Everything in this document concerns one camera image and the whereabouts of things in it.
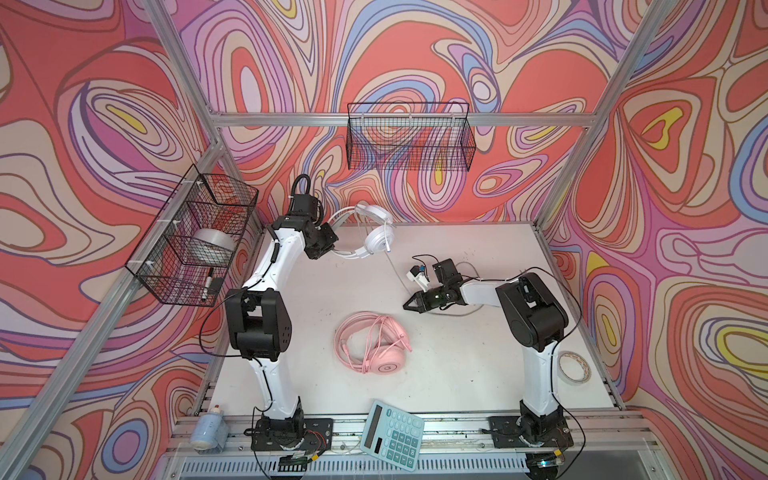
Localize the pink headphones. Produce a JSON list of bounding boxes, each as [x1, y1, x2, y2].
[[333, 311, 413, 375]]

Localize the white headphones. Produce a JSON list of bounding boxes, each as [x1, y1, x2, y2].
[[328, 201, 395, 260]]

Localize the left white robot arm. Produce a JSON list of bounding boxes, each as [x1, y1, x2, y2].
[[225, 214, 338, 437]]

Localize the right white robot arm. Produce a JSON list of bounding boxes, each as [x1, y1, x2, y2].
[[403, 259, 569, 442]]

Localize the grey tape roll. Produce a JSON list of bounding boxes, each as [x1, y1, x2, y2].
[[189, 228, 235, 267]]

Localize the black marker in basket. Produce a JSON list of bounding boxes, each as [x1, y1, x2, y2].
[[201, 273, 214, 301]]

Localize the teal calculator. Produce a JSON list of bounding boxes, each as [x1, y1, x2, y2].
[[360, 400, 425, 472]]

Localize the white tape roll on table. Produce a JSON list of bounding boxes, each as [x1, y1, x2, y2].
[[557, 351, 592, 386]]

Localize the blue-white cylinder can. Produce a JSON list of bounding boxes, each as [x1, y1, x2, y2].
[[190, 405, 230, 454]]

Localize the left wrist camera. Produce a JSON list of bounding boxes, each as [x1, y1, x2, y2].
[[288, 174, 320, 222]]

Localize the black wire basket back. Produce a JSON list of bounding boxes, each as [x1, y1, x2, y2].
[[346, 100, 476, 172]]

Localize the black wire basket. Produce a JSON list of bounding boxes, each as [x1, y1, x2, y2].
[[125, 165, 258, 307], [346, 100, 476, 172]]

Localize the black wire basket left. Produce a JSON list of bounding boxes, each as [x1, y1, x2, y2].
[[125, 165, 258, 307]]

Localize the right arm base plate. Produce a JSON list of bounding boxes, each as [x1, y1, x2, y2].
[[487, 416, 574, 450]]

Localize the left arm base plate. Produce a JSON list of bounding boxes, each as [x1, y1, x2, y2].
[[250, 417, 333, 452]]

